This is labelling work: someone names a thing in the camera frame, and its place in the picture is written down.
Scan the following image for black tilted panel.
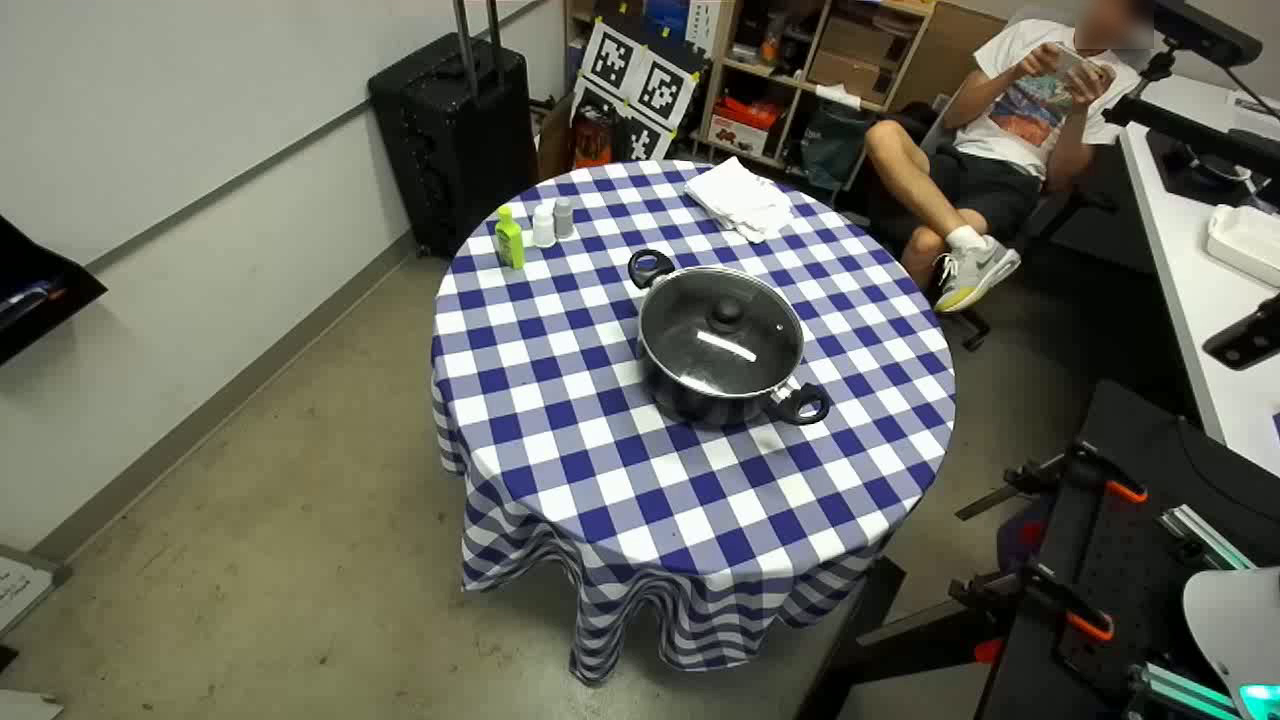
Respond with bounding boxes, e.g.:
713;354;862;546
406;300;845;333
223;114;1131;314
0;215;114;367

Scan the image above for green plastic bottle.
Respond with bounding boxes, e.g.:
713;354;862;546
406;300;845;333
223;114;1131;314
494;201;532;270

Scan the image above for seated person in white shirt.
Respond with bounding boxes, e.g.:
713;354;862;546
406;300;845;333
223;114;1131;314
862;0;1154;320

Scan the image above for glass pot lid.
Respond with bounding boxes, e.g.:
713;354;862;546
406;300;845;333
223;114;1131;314
637;264;807;405

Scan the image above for black cooking pot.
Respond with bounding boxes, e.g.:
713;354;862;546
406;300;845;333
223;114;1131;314
626;243;838;432

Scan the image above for black rolling case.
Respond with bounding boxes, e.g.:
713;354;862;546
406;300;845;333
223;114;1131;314
363;0;546;259

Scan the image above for black flat device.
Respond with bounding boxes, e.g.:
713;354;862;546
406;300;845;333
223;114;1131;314
1199;291;1280;376

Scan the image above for white desk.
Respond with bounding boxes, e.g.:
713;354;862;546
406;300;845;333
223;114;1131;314
1115;70;1280;481

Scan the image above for black white marker tag board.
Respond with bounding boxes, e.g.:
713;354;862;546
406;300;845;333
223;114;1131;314
569;13;707;166

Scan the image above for wooden storage shelf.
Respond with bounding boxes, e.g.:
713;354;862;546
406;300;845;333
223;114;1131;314
555;0;946;182

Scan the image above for teal metal cylinder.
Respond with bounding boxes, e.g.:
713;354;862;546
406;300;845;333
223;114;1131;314
1155;500;1262;575
1126;659;1247;720

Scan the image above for black camera on stand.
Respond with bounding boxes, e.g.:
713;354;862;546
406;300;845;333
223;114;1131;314
1126;0;1269;70

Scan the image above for white folded cloth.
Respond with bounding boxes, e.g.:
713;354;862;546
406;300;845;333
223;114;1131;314
683;154;799;243

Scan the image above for white box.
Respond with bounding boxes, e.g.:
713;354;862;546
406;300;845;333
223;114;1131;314
1204;201;1280;291

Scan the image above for black clamp with orange handle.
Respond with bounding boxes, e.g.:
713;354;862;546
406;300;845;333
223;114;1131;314
947;554;1126;653
952;434;1155;524

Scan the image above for blue white checked tablecloth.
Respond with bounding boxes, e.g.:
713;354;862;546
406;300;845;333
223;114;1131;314
430;154;961;688

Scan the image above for orange box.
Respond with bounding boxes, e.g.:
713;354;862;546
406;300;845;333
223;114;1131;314
707;92;784;159

